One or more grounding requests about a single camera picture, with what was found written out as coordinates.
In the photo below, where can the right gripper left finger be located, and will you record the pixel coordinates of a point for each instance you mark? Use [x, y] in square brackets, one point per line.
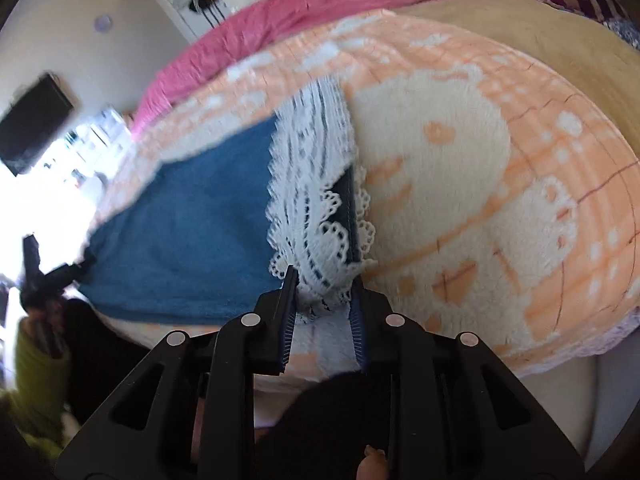
[187, 410]

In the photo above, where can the green left sleeve forearm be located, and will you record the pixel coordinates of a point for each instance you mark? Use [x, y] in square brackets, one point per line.
[35, 405]

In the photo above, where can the orange bear pattern blanket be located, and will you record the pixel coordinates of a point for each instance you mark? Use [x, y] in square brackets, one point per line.
[504, 201]

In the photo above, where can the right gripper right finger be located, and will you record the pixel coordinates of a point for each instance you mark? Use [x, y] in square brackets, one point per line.
[447, 407]

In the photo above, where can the blue denim lace-trimmed pants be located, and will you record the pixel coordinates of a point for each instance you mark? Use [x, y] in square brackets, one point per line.
[213, 231]

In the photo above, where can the white drawer dresser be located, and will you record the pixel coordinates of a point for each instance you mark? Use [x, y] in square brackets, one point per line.
[95, 149]

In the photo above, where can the person right hand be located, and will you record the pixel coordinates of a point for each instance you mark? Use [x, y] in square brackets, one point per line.
[374, 465]

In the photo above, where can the wall mounted black television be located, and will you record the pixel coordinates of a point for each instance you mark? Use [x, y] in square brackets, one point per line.
[29, 126]

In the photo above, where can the round wall clock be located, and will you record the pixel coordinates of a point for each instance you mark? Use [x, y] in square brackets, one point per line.
[103, 24]

